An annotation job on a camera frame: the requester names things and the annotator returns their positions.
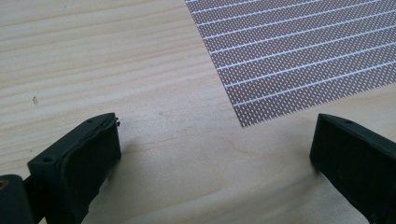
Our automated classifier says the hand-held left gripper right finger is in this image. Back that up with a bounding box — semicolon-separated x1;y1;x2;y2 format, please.
309;113;396;224

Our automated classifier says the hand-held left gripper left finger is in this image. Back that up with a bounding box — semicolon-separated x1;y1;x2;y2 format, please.
26;112;122;224

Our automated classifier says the brown woven striped placemat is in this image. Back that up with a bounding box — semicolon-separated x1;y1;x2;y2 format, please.
184;0;396;128

